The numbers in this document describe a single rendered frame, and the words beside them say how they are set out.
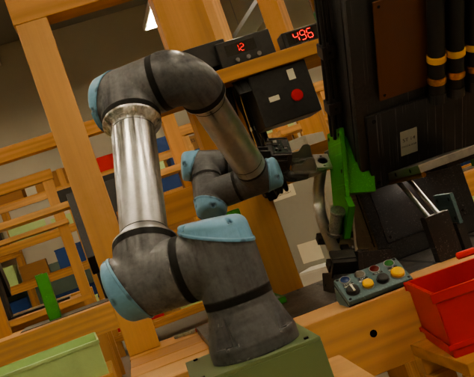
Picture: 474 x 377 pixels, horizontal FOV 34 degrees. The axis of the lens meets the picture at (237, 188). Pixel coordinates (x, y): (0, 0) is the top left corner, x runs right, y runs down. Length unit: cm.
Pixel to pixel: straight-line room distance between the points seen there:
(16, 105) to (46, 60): 981
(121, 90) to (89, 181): 70
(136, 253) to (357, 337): 56
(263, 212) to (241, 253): 97
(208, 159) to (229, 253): 67
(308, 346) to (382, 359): 46
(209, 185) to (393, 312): 52
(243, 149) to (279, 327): 53
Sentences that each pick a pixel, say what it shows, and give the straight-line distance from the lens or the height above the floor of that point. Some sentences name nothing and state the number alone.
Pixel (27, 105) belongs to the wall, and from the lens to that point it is 1201.
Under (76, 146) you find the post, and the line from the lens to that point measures 217.
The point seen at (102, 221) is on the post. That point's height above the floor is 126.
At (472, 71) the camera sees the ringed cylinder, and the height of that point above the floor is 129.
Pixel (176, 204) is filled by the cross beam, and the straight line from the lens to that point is 225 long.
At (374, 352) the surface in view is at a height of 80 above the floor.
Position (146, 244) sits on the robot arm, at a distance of 129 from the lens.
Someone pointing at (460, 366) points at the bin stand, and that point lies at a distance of 140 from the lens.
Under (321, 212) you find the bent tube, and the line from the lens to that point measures 200.
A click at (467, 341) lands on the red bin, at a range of 142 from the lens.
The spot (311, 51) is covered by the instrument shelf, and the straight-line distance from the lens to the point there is 216.
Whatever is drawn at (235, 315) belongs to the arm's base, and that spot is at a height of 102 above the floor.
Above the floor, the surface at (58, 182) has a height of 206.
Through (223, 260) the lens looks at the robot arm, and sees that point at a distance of 122.
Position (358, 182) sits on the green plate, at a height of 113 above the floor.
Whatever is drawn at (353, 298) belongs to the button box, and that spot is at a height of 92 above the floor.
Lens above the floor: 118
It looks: 1 degrees up
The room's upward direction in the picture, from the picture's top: 19 degrees counter-clockwise
